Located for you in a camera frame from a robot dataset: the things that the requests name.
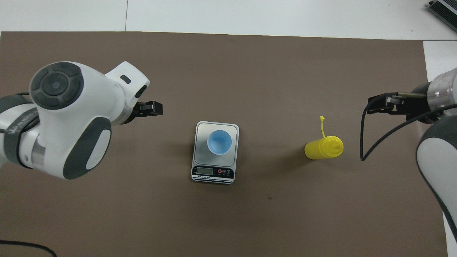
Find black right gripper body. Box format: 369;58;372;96
396;82;435;124

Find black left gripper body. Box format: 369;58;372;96
120;103;144;126

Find light blue plastic cup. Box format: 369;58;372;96
207;130;233;155

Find yellow squeeze bottle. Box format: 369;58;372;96
304;116;344;160

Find silver digital kitchen scale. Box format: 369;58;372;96
191;121;240;185

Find grey metal device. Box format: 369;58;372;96
428;0;457;33

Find brown paper mat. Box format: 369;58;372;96
0;31;448;257

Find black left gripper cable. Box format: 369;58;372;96
0;240;57;257

